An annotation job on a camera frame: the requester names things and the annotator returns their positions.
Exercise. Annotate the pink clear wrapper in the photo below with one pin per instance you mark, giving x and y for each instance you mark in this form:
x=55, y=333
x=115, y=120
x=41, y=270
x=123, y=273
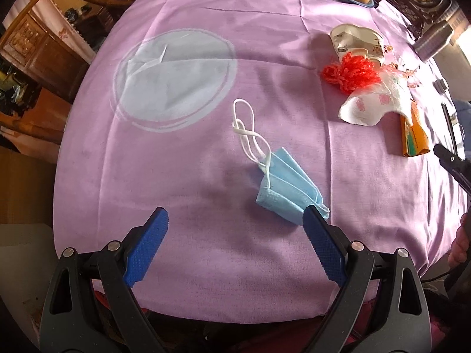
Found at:
x=401, y=70

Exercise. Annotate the person's right hand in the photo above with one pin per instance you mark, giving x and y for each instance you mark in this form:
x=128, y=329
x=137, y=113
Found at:
x=458, y=250

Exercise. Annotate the blue cushioned chair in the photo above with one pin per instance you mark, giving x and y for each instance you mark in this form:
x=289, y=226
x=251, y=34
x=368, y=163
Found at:
x=464, y=114

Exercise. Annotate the orange-red yarn pompom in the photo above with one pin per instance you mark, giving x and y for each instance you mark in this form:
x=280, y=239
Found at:
x=353, y=71

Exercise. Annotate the white pink-printed wrapper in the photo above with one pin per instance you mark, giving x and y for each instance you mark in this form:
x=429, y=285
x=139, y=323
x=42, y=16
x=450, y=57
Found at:
x=368, y=106

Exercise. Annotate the purple tablecloth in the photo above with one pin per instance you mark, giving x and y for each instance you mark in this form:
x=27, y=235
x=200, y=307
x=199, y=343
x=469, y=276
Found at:
x=257, y=62

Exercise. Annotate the black smartphone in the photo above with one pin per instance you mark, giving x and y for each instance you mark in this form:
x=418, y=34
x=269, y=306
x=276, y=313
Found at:
x=449, y=121

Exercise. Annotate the orange green paper packet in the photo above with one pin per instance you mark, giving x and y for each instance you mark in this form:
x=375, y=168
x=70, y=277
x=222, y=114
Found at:
x=415, y=136

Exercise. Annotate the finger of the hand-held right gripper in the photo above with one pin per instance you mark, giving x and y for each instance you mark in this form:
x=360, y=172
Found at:
x=454, y=167

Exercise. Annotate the grey round cap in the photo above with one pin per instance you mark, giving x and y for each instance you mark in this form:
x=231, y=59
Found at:
x=441, y=85

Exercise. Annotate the blue face mask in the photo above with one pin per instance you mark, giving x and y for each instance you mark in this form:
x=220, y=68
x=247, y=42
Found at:
x=283, y=187

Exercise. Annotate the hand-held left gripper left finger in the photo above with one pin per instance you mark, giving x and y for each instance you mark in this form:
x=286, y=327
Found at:
x=147, y=250

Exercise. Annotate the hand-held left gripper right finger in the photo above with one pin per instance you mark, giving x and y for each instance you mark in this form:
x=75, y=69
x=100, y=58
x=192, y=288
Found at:
x=325, y=242

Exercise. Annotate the silver metal bottle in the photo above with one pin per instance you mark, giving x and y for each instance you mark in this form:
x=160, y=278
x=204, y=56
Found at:
x=432, y=40

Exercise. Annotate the wooden armchair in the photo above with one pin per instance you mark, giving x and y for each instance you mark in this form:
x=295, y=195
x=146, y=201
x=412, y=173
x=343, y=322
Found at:
x=36, y=44

